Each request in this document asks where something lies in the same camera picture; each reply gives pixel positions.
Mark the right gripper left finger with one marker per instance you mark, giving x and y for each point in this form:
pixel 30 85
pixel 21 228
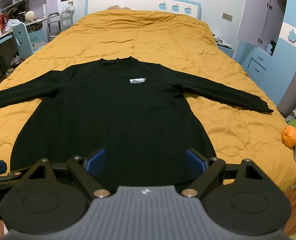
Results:
pixel 84 170

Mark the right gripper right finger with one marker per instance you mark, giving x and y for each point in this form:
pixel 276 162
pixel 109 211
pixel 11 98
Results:
pixel 208 173

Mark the black long sleeve shirt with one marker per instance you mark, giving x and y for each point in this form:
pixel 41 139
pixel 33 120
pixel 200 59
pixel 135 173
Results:
pixel 135 110

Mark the orange plush toy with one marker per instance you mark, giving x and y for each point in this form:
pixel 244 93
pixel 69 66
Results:
pixel 289 136

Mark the blue nightstand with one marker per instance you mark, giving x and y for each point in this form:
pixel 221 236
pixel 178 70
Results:
pixel 224 46

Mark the blue purple wardrobe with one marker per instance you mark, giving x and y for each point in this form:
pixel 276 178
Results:
pixel 267 51

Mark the white blue desk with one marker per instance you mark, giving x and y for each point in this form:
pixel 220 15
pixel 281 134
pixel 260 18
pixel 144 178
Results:
pixel 36 33

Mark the grey rolling cart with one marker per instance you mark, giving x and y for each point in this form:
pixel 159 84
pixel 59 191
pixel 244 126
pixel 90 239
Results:
pixel 58 22

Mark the blue desk chair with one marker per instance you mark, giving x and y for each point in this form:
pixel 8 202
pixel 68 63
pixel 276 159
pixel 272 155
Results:
pixel 23 42

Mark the round white lamp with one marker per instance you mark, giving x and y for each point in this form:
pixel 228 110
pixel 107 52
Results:
pixel 29 16

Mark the white blue bed headboard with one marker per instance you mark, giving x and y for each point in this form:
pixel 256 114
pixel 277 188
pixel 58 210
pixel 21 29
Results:
pixel 185 7

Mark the wall light switch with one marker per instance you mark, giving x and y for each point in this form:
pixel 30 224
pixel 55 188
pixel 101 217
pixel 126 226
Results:
pixel 227 17

